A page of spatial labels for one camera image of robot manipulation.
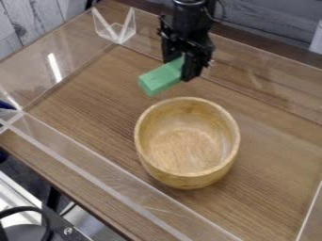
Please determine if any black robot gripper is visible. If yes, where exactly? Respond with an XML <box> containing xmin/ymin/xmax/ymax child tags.
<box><xmin>160</xmin><ymin>1</ymin><xmax>216</xmax><ymax>82</ymax></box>

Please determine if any green rectangular block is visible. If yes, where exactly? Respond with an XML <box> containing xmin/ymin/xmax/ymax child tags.
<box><xmin>138</xmin><ymin>57</ymin><xmax>184</xmax><ymax>96</ymax></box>

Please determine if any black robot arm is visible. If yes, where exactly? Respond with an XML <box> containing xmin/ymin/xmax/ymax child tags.
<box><xmin>160</xmin><ymin>0</ymin><xmax>217</xmax><ymax>82</ymax></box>

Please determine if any light wooden bowl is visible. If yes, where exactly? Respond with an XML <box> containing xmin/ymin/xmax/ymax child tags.
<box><xmin>134</xmin><ymin>97</ymin><xmax>242</xmax><ymax>190</ymax></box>

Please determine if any white object at right edge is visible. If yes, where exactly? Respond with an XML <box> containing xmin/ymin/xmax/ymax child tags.
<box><xmin>311</xmin><ymin>20</ymin><xmax>322</xmax><ymax>55</ymax></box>

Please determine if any black table leg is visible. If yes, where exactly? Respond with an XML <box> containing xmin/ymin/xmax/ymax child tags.
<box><xmin>47</xmin><ymin>187</ymin><xmax>62</xmax><ymax>212</ymax></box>

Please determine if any clear acrylic corner bracket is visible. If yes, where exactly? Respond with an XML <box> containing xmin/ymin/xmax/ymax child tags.
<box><xmin>93</xmin><ymin>8</ymin><xmax>137</xmax><ymax>44</ymax></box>

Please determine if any clear acrylic tray wall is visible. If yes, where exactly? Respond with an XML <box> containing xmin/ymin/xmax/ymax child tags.
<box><xmin>0</xmin><ymin>2</ymin><xmax>322</xmax><ymax>241</ymax></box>

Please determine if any black cable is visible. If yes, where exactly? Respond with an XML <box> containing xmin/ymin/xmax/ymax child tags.
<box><xmin>0</xmin><ymin>205</ymin><xmax>54</xmax><ymax>241</ymax></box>

